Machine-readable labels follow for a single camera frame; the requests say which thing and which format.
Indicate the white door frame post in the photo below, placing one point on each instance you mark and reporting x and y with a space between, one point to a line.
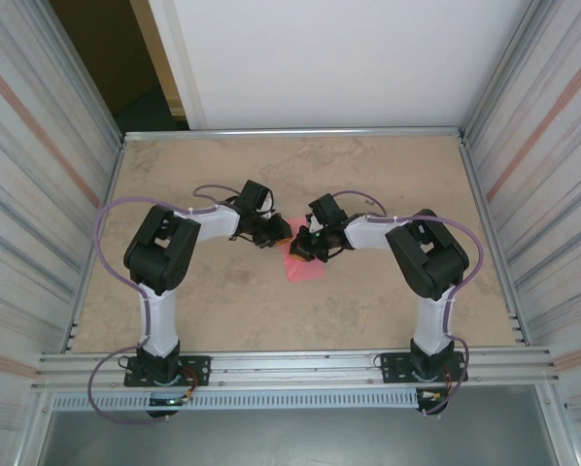
181 73

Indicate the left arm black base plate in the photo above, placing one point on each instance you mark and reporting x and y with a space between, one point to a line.
198 371

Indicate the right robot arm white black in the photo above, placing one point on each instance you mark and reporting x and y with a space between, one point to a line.
434 320

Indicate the pink cloth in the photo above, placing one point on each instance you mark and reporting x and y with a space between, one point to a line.
305 269

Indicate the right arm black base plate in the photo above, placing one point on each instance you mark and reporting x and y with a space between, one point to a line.
392 371

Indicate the aluminium side frame rail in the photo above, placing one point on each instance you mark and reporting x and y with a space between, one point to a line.
73 337
518 330

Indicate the grey sheet metal shelf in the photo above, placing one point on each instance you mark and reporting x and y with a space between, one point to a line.
295 437

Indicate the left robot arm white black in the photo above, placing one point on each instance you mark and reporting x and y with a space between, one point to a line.
159 320

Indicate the wide aluminium mounting rail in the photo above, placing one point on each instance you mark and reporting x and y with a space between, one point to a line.
295 371

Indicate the black controller box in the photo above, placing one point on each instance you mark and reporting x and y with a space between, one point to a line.
431 403
164 412

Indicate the long aluminium frame rail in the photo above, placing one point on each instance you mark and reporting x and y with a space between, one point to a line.
295 133

